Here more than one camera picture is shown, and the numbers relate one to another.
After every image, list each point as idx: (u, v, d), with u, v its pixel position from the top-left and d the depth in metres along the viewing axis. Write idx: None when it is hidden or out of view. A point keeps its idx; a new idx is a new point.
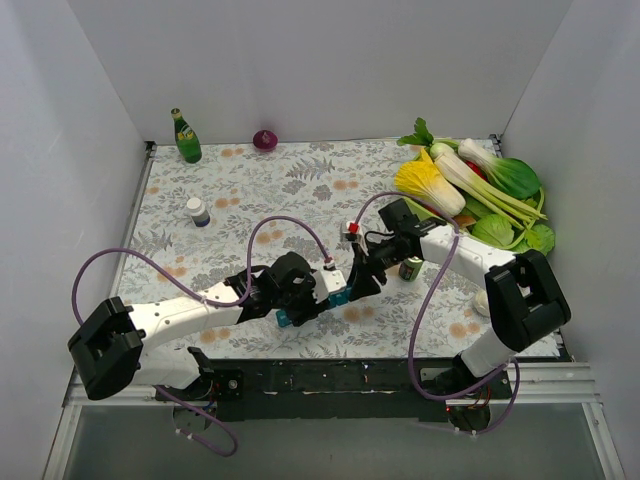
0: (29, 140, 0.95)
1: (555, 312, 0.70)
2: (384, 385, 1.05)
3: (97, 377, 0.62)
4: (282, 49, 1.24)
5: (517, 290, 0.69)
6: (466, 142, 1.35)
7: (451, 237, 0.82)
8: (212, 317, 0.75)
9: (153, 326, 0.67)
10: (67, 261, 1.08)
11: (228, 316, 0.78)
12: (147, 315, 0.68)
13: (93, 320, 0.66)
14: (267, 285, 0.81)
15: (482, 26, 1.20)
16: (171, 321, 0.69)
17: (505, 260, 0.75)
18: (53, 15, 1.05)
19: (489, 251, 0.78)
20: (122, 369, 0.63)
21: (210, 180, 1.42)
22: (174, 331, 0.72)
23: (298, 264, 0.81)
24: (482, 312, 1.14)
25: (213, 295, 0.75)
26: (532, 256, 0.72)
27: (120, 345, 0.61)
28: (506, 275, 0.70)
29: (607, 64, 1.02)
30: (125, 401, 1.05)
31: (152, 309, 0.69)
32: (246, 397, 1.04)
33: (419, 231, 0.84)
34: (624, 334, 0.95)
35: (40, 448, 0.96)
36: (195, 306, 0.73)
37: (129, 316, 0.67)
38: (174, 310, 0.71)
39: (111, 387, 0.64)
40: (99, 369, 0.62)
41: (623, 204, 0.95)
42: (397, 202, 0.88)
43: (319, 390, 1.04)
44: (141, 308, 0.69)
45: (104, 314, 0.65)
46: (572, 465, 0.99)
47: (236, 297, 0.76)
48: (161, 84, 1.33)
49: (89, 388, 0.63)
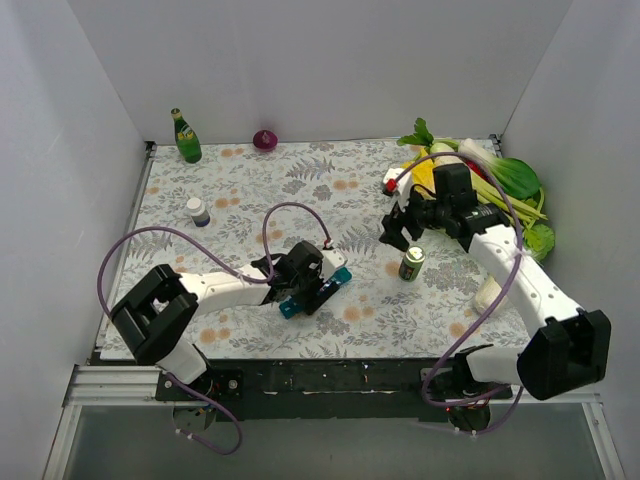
0: (29, 140, 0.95)
1: (589, 377, 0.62)
2: (384, 385, 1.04)
3: (153, 337, 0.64)
4: (283, 49, 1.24)
5: (565, 353, 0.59)
6: (466, 143, 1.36)
7: (513, 253, 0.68)
8: (245, 293, 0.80)
9: (202, 292, 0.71)
10: (67, 260, 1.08)
11: (257, 295, 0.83)
12: (195, 282, 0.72)
13: (140, 285, 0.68)
14: (286, 268, 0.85)
15: (482, 26, 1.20)
16: (217, 289, 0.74)
17: (567, 314, 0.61)
18: (53, 15, 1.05)
19: (551, 293, 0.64)
20: (177, 330, 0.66)
21: (210, 180, 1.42)
22: (214, 301, 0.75)
23: (315, 249, 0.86)
24: (482, 312, 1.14)
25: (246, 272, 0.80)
26: (597, 317, 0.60)
27: (180, 305, 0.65)
28: (560, 334, 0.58)
29: (607, 64, 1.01)
30: (126, 401, 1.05)
31: (198, 277, 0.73)
32: (246, 397, 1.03)
33: (474, 219, 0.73)
34: (623, 334, 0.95)
35: (40, 448, 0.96)
36: (233, 280, 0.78)
37: (180, 281, 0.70)
38: (217, 280, 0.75)
39: (161, 350, 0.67)
40: (154, 331, 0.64)
41: (624, 203, 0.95)
42: (458, 172, 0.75)
43: (319, 390, 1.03)
44: (188, 276, 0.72)
45: (155, 280, 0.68)
46: (571, 466, 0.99)
47: (264, 276, 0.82)
48: (162, 85, 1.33)
49: (137, 352, 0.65)
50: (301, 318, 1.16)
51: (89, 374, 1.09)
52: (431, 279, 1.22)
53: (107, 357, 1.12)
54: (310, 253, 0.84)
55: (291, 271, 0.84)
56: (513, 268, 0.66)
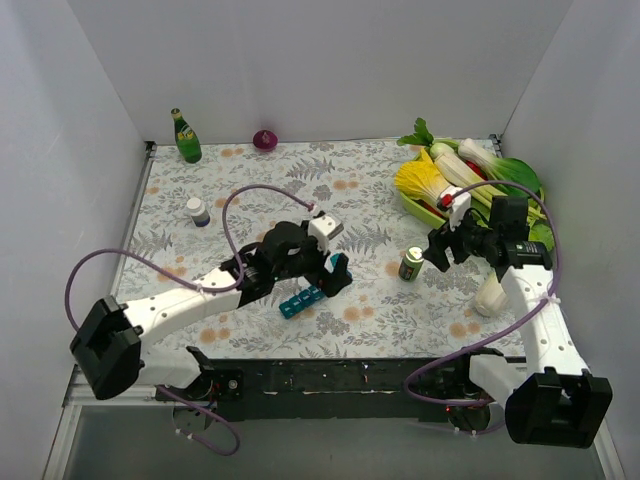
0: (29, 140, 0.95)
1: (573, 436, 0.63)
2: (385, 385, 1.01)
3: (104, 375, 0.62)
4: (283, 50, 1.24)
5: (552, 406, 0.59)
6: (466, 142, 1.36)
7: (540, 296, 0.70)
8: (210, 304, 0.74)
9: (150, 320, 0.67)
10: (67, 261, 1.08)
11: (229, 300, 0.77)
12: (142, 311, 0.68)
13: (88, 320, 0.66)
14: (262, 262, 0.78)
15: (483, 26, 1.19)
16: (169, 313, 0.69)
17: (567, 370, 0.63)
18: (53, 16, 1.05)
19: (561, 346, 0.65)
20: (128, 365, 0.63)
21: (210, 180, 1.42)
22: (175, 321, 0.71)
23: (288, 236, 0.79)
24: (483, 312, 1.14)
25: (209, 282, 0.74)
26: (602, 386, 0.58)
27: (122, 343, 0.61)
28: (553, 388, 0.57)
29: (608, 64, 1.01)
30: (126, 401, 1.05)
31: (148, 303, 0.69)
32: (246, 398, 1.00)
33: (517, 251, 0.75)
34: (623, 334, 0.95)
35: (40, 448, 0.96)
36: (192, 295, 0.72)
37: (126, 313, 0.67)
38: (171, 302, 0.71)
39: (120, 383, 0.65)
40: (104, 369, 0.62)
41: (624, 204, 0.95)
42: (516, 203, 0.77)
43: (319, 390, 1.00)
44: (137, 304, 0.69)
45: (100, 314, 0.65)
46: (571, 466, 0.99)
47: (234, 280, 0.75)
48: (161, 84, 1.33)
49: (95, 388, 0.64)
50: (301, 318, 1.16)
51: None
52: (431, 279, 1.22)
53: None
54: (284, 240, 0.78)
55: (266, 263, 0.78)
56: (533, 310, 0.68)
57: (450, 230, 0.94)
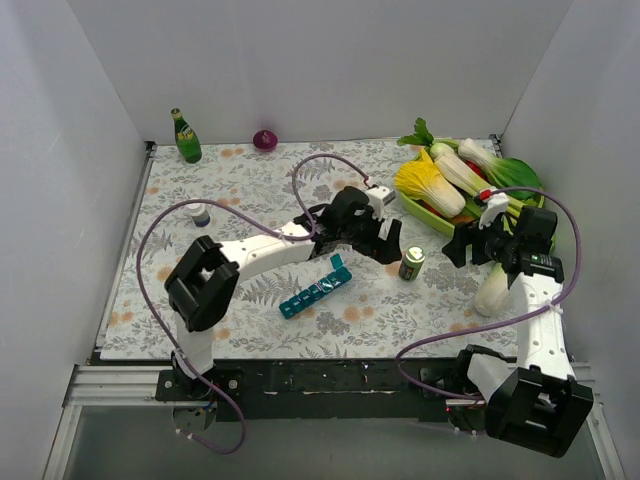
0: (29, 139, 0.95)
1: (548, 440, 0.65)
2: (384, 385, 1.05)
3: (203, 303, 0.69)
4: (283, 50, 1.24)
5: (530, 402, 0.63)
6: (466, 142, 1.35)
7: (543, 303, 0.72)
8: (290, 252, 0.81)
9: (243, 258, 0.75)
10: (67, 260, 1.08)
11: (304, 251, 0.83)
12: (236, 251, 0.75)
13: (187, 258, 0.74)
14: (331, 221, 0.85)
15: (482, 26, 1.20)
16: (258, 255, 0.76)
17: (553, 372, 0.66)
18: (53, 15, 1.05)
19: (552, 350, 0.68)
20: (224, 295, 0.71)
21: (210, 180, 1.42)
22: (260, 264, 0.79)
23: (357, 197, 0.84)
24: (482, 312, 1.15)
25: (288, 231, 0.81)
26: (584, 393, 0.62)
27: (221, 274, 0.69)
28: (534, 383, 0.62)
29: (608, 64, 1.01)
30: (126, 401, 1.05)
31: (239, 245, 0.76)
32: (246, 397, 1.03)
33: (530, 261, 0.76)
34: (624, 334, 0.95)
35: (40, 448, 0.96)
36: (275, 242, 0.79)
37: (221, 251, 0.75)
38: (260, 245, 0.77)
39: (214, 313, 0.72)
40: (203, 298, 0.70)
41: (624, 203, 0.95)
42: (543, 216, 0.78)
43: (318, 390, 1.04)
44: (230, 244, 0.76)
45: (198, 251, 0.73)
46: (571, 466, 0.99)
47: (307, 232, 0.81)
48: (161, 84, 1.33)
49: (192, 318, 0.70)
50: (301, 318, 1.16)
51: (89, 374, 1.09)
52: (431, 279, 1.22)
53: (107, 357, 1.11)
54: (351, 202, 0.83)
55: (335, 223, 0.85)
56: (532, 313, 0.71)
57: (478, 227, 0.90)
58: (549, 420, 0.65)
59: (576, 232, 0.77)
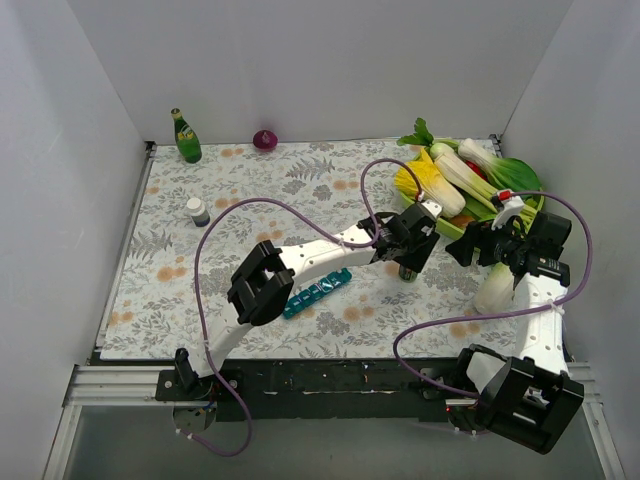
0: (29, 141, 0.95)
1: (536, 435, 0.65)
2: (384, 385, 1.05)
3: (260, 305, 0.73)
4: (283, 49, 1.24)
5: (521, 393, 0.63)
6: (466, 142, 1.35)
7: (546, 301, 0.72)
8: (348, 258, 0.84)
9: (300, 264, 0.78)
10: (68, 260, 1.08)
11: (363, 257, 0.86)
12: (295, 256, 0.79)
13: (250, 260, 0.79)
14: (397, 229, 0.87)
15: (482, 26, 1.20)
16: (315, 261, 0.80)
17: (548, 366, 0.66)
18: (53, 15, 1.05)
19: (548, 346, 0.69)
20: (280, 300, 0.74)
21: (210, 180, 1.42)
22: (316, 270, 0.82)
23: (429, 212, 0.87)
24: (482, 312, 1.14)
25: (348, 238, 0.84)
26: (575, 389, 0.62)
27: (280, 279, 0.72)
28: (527, 375, 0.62)
29: (607, 64, 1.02)
30: (126, 401, 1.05)
31: (299, 250, 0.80)
32: (246, 397, 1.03)
33: (539, 264, 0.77)
34: (624, 334, 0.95)
35: (40, 448, 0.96)
36: (335, 248, 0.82)
37: (281, 257, 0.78)
38: (317, 252, 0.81)
39: (267, 316, 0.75)
40: (260, 299, 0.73)
41: (624, 203, 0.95)
42: (557, 222, 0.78)
43: (318, 390, 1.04)
44: (288, 250, 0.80)
45: (260, 254, 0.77)
46: (571, 467, 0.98)
47: (369, 239, 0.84)
48: (162, 85, 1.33)
49: (252, 315, 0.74)
50: (301, 318, 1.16)
51: (90, 374, 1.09)
52: (431, 279, 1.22)
53: (107, 357, 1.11)
54: (423, 217, 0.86)
55: (402, 232, 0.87)
56: (534, 309, 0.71)
57: (489, 227, 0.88)
58: (537, 414, 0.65)
59: (587, 238, 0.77)
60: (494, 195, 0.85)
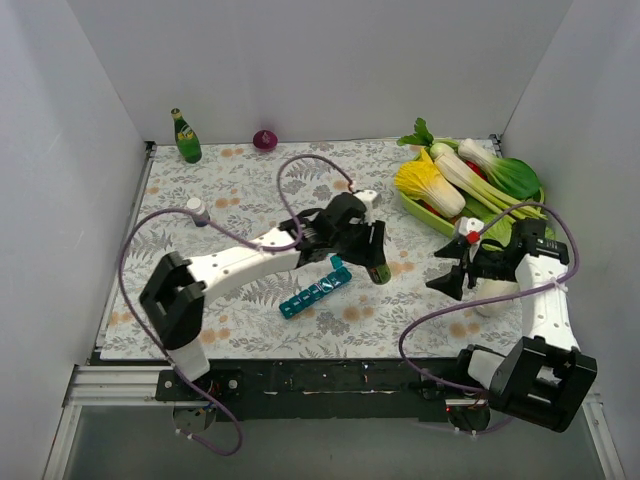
0: (29, 140, 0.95)
1: (549, 412, 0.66)
2: (384, 385, 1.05)
3: (170, 326, 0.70)
4: (283, 50, 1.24)
5: (534, 373, 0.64)
6: (466, 142, 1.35)
7: (548, 280, 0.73)
8: (269, 265, 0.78)
9: (213, 276, 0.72)
10: (68, 260, 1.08)
11: (286, 262, 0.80)
12: (207, 268, 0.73)
13: (156, 276, 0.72)
14: (324, 227, 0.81)
15: (482, 27, 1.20)
16: (230, 270, 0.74)
17: (557, 342, 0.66)
18: (53, 14, 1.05)
19: (556, 323, 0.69)
20: (190, 317, 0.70)
21: (210, 180, 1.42)
22: (234, 280, 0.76)
23: (355, 204, 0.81)
24: (482, 312, 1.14)
25: (268, 241, 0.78)
26: (587, 366, 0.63)
27: (184, 297, 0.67)
28: (539, 354, 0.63)
29: (607, 65, 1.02)
30: (126, 401, 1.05)
31: (211, 260, 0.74)
32: (246, 397, 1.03)
33: (536, 243, 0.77)
34: (624, 334, 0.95)
35: (40, 448, 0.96)
36: (252, 255, 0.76)
37: (190, 269, 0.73)
38: (233, 260, 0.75)
39: (186, 333, 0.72)
40: (172, 318, 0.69)
41: (624, 204, 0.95)
42: (533, 221, 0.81)
43: (318, 390, 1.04)
44: (199, 261, 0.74)
45: (166, 269, 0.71)
46: (572, 466, 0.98)
47: (292, 241, 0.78)
48: (162, 85, 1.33)
49: (167, 334, 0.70)
50: (301, 318, 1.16)
51: (90, 374, 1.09)
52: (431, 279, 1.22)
53: (107, 357, 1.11)
54: (349, 208, 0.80)
55: (329, 229, 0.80)
56: (538, 288, 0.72)
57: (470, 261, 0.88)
58: (551, 393, 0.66)
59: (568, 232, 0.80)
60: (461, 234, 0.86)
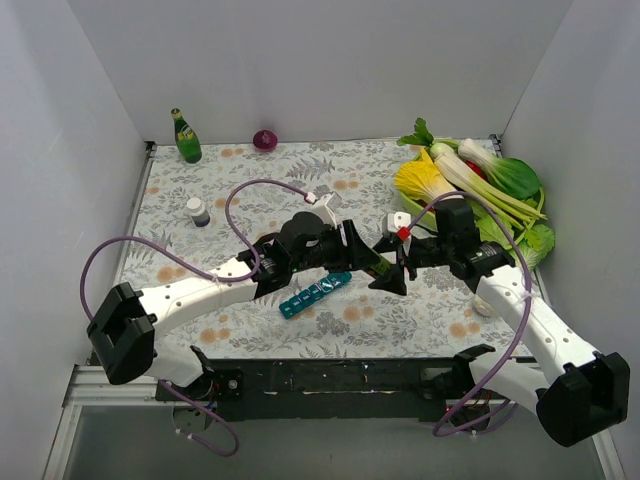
0: (28, 140, 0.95)
1: (611, 418, 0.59)
2: (384, 385, 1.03)
3: (114, 364, 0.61)
4: (283, 50, 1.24)
5: (586, 399, 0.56)
6: (466, 142, 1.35)
7: (522, 296, 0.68)
8: (227, 296, 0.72)
9: (165, 309, 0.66)
10: (68, 260, 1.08)
11: (246, 293, 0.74)
12: (158, 299, 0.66)
13: (105, 307, 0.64)
14: (281, 255, 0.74)
15: (482, 27, 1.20)
16: (183, 302, 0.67)
17: (584, 359, 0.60)
18: (53, 14, 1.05)
19: (565, 337, 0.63)
20: (140, 353, 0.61)
21: (210, 180, 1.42)
22: (188, 313, 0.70)
23: (308, 228, 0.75)
24: (483, 312, 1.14)
25: (225, 272, 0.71)
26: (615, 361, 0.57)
27: (134, 331, 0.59)
28: (582, 384, 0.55)
29: (607, 64, 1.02)
30: (125, 401, 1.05)
31: (163, 291, 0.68)
32: (246, 397, 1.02)
33: (481, 262, 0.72)
34: (623, 334, 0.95)
35: (40, 448, 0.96)
36: (207, 285, 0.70)
37: (140, 301, 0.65)
38: (187, 290, 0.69)
39: (132, 372, 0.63)
40: (117, 355, 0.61)
41: (624, 204, 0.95)
42: (461, 211, 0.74)
43: (318, 390, 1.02)
44: (152, 292, 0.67)
45: (114, 300, 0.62)
46: (571, 467, 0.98)
47: (248, 271, 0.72)
48: (162, 85, 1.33)
49: (110, 372, 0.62)
50: (301, 318, 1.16)
51: (90, 374, 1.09)
52: (431, 279, 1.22)
53: None
54: (299, 235, 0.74)
55: (285, 257, 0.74)
56: (524, 312, 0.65)
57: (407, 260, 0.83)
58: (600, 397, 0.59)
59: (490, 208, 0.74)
60: (393, 232, 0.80)
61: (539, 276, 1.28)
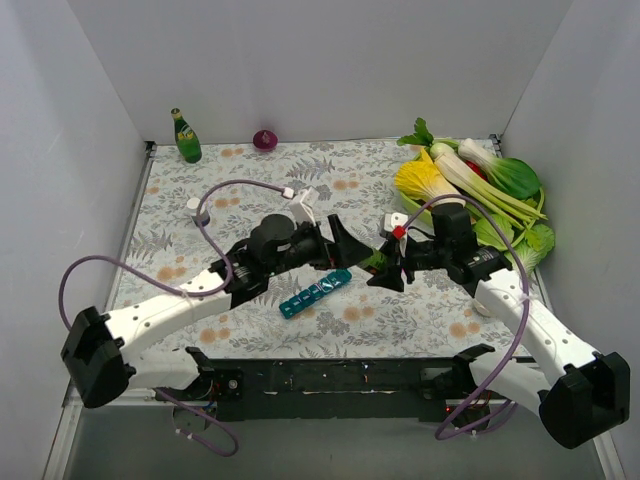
0: (29, 140, 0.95)
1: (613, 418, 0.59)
2: (384, 385, 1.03)
3: (89, 388, 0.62)
4: (283, 50, 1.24)
5: (588, 400, 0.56)
6: (466, 142, 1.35)
7: (520, 299, 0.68)
8: (199, 309, 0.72)
9: (132, 331, 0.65)
10: (67, 260, 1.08)
11: (219, 304, 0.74)
12: (125, 322, 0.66)
13: (72, 334, 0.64)
14: (256, 261, 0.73)
15: (482, 27, 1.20)
16: (152, 323, 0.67)
17: (584, 360, 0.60)
18: (53, 15, 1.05)
19: (564, 339, 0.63)
20: (113, 376, 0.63)
21: (210, 180, 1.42)
22: (158, 331, 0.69)
23: (277, 232, 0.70)
24: (483, 312, 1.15)
25: (196, 286, 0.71)
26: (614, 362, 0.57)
27: (102, 357, 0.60)
28: (582, 386, 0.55)
29: (607, 65, 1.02)
30: (125, 402, 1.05)
31: (130, 313, 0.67)
32: (246, 397, 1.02)
33: (479, 266, 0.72)
34: (623, 335, 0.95)
35: (40, 448, 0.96)
36: (177, 301, 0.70)
37: (107, 326, 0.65)
38: (155, 309, 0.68)
39: (106, 395, 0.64)
40: (90, 380, 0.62)
41: (624, 204, 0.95)
42: (459, 215, 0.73)
43: (319, 390, 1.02)
44: (118, 314, 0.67)
45: (80, 328, 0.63)
46: (572, 467, 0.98)
47: (220, 282, 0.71)
48: (162, 85, 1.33)
49: (85, 397, 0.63)
50: (301, 318, 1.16)
51: None
52: (431, 279, 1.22)
53: None
54: (269, 239, 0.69)
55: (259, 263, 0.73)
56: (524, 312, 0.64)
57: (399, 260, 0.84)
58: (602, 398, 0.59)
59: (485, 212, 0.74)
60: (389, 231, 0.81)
61: (539, 275, 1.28)
